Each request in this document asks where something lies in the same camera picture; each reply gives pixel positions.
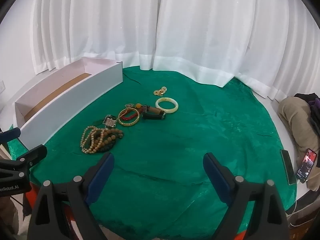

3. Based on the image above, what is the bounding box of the gold patterned bangle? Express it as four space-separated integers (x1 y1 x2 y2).
118 107 140 127

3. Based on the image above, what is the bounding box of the pale jade bangle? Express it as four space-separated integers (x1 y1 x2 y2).
155 97 179 114

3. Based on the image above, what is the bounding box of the red bead bracelet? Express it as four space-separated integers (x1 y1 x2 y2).
119 109 138 123

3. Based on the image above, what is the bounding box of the long white cardboard box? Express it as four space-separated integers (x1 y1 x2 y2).
14 57 123 149

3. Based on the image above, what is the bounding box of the silver square pendant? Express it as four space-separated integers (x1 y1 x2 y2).
103 115 117 128

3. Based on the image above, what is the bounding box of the green velvet cloth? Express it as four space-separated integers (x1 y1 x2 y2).
6 66 298 234

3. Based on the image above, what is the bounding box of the beige bead necklace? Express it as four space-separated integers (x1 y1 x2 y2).
80 126 105 154

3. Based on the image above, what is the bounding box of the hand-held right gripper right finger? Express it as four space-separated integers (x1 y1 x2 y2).
203 152 292 240

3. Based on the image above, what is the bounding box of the white curtain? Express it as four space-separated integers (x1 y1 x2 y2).
30 0 320 102

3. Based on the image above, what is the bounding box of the black strap bracelet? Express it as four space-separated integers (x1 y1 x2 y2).
142 112 167 121

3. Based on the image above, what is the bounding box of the dark bead bracelet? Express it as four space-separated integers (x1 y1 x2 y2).
99 140 118 153

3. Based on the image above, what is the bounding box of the smartphone with lit screen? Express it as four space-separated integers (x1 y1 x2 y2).
295 148 317 184

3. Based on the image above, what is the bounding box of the dark smartphone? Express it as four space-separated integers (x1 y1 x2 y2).
280 149 297 185

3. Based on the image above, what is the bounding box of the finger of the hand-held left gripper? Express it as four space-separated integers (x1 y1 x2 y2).
0 127 22 144
0 144 48 178

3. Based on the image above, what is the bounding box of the dark purple clothing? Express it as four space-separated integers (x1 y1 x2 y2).
294 92 320 143

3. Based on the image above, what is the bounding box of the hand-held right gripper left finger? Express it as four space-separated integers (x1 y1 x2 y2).
27 152 115 240

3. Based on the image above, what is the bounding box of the brown wooden bead bracelet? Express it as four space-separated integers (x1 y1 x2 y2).
100 127 124 143

